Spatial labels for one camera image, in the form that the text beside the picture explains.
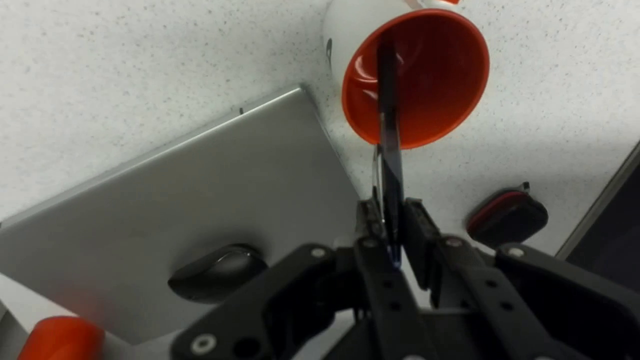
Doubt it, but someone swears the black computer mouse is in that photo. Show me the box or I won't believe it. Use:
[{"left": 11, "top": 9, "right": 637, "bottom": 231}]
[{"left": 166, "top": 242, "right": 271, "bottom": 306}]

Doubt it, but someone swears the grey closed laptop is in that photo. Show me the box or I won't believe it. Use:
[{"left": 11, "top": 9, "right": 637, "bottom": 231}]
[{"left": 0, "top": 83, "right": 366, "bottom": 346}]

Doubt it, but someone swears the black glass cooktop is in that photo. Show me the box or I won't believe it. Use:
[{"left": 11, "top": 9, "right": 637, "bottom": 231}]
[{"left": 557, "top": 139, "right": 640, "bottom": 279}]

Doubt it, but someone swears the small black red case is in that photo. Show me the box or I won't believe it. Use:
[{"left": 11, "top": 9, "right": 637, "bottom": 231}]
[{"left": 465, "top": 181, "right": 551, "bottom": 250}]

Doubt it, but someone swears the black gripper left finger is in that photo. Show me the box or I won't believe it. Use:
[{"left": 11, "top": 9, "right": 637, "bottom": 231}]
[{"left": 168, "top": 198, "right": 432, "bottom": 360}]

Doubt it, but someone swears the white mug orange handle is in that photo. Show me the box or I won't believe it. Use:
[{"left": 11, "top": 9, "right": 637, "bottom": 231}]
[{"left": 322, "top": 0, "right": 494, "bottom": 151}]

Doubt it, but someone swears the orange white spray can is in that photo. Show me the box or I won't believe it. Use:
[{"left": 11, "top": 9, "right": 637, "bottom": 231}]
[{"left": 16, "top": 313, "right": 106, "bottom": 360}]

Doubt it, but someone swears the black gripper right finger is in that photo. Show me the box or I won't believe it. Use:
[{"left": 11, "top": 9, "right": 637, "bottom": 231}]
[{"left": 401, "top": 195, "right": 640, "bottom": 360}]

